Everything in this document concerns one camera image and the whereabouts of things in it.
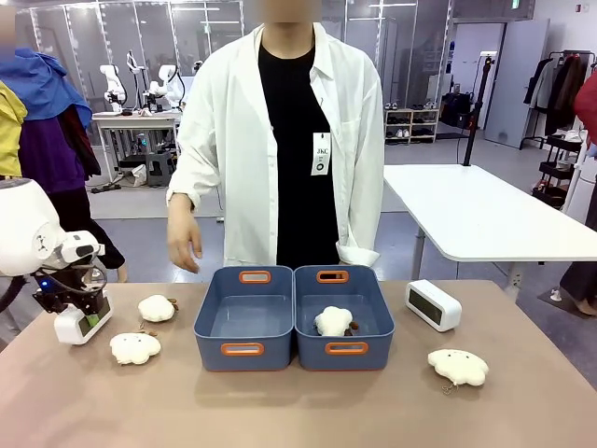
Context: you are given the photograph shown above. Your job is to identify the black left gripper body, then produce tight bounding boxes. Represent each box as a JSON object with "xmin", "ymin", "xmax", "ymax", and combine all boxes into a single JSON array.
[{"xmin": 32, "ymin": 262, "xmax": 109, "ymax": 318}]

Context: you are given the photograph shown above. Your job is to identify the white digital clock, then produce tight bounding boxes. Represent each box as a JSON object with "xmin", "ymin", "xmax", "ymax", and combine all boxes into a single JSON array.
[
  {"xmin": 404, "ymin": 278, "xmax": 464, "ymax": 333},
  {"xmin": 53, "ymin": 291, "xmax": 115, "ymax": 346}
]

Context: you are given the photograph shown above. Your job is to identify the person right hand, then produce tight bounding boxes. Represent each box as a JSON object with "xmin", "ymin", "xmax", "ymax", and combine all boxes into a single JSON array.
[{"xmin": 166, "ymin": 192, "xmax": 204, "ymax": 274}]

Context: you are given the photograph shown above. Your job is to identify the white cloud plush toy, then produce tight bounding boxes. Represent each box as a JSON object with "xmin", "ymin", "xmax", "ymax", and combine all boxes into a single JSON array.
[
  {"xmin": 108, "ymin": 330, "xmax": 163, "ymax": 367},
  {"xmin": 312, "ymin": 305, "xmax": 361, "ymax": 339},
  {"xmin": 426, "ymin": 348, "xmax": 491, "ymax": 398},
  {"xmin": 136, "ymin": 294, "xmax": 181, "ymax": 324}
]

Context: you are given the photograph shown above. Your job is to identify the black trousers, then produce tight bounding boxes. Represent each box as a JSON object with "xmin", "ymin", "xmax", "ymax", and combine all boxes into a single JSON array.
[{"xmin": 46, "ymin": 185, "xmax": 128, "ymax": 284}]

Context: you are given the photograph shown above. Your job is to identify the purple garment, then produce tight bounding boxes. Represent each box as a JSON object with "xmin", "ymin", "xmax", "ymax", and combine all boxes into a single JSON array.
[{"xmin": 17, "ymin": 115, "xmax": 90, "ymax": 196}]

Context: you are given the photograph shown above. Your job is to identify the grey step stool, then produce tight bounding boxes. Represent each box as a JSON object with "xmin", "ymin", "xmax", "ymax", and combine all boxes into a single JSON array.
[{"xmin": 145, "ymin": 150, "xmax": 177, "ymax": 189}]

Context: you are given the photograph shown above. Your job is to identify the yellow garment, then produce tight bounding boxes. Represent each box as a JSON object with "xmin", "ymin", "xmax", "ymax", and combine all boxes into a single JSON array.
[{"xmin": 0, "ymin": 79, "xmax": 29, "ymax": 179}]

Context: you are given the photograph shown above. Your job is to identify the white background workbench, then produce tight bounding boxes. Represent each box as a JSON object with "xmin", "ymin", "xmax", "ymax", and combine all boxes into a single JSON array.
[{"xmin": 90, "ymin": 109, "xmax": 184, "ymax": 184}]

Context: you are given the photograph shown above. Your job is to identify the blue hooded garment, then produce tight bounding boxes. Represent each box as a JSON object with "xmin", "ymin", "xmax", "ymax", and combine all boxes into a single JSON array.
[{"xmin": 0, "ymin": 46, "xmax": 94, "ymax": 133}]

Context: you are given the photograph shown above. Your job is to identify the person in white shirt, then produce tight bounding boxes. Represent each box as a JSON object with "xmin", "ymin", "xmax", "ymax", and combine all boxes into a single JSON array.
[{"xmin": 165, "ymin": 21, "xmax": 386, "ymax": 270}]

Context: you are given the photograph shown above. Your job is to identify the black t-shirt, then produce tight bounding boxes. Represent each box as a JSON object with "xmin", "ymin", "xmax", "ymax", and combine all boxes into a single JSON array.
[{"xmin": 257, "ymin": 40, "xmax": 340, "ymax": 267}]

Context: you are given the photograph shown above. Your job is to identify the white paper tag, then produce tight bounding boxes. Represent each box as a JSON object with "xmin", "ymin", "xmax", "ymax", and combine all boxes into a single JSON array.
[{"xmin": 311, "ymin": 132, "xmax": 332, "ymax": 177}]

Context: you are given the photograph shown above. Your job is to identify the person blurred head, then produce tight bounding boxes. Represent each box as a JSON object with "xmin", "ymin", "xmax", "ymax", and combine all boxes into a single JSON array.
[{"xmin": 242, "ymin": 0, "xmax": 321, "ymax": 60}]

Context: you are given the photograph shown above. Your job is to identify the wooden shoe rack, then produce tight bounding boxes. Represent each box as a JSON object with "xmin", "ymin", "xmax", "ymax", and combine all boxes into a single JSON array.
[{"xmin": 383, "ymin": 107, "xmax": 440, "ymax": 145}]

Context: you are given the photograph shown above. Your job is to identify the white table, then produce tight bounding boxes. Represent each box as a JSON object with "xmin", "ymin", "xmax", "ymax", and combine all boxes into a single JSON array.
[{"xmin": 382, "ymin": 163, "xmax": 597, "ymax": 293}]

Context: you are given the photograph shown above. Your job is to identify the black bags pile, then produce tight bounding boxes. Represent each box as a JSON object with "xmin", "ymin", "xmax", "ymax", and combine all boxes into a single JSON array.
[{"xmin": 439, "ymin": 91, "xmax": 478, "ymax": 131}]

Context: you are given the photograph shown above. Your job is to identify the black tripod stand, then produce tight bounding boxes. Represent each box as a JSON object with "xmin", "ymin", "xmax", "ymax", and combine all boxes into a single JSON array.
[{"xmin": 460, "ymin": 53, "xmax": 496, "ymax": 169}]

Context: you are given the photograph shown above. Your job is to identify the black trolley cart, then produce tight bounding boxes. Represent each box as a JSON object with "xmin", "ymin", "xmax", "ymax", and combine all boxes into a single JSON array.
[{"xmin": 531, "ymin": 133, "xmax": 585, "ymax": 210}]

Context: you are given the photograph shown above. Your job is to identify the dark trousered bystander legs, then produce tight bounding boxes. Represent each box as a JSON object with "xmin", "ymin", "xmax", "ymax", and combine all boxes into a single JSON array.
[{"xmin": 535, "ymin": 259, "xmax": 597, "ymax": 317}]

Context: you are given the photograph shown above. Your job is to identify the clothes rack with coats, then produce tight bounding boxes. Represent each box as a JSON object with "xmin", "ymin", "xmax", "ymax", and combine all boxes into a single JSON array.
[{"xmin": 521, "ymin": 49, "xmax": 596, "ymax": 151}]

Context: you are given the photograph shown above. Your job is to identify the red garment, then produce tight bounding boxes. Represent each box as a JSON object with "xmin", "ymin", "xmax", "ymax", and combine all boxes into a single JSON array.
[{"xmin": 573, "ymin": 71, "xmax": 597, "ymax": 147}]

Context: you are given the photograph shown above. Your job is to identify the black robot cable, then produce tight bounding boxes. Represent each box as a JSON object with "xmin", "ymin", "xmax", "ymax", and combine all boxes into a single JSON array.
[{"xmin": 0, "ymin": 273, "xmax": 30, "ymax": 315}]

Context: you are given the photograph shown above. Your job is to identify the blue basket orange handles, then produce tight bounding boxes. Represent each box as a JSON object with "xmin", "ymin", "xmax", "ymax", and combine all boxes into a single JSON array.
[
  {"xmin": 293, "ymin": 264, "xmax": 396, "ymax": 373},
  {"xmin": 193, "ymin": 265, "xmax": 297, "ymax": 373}
]

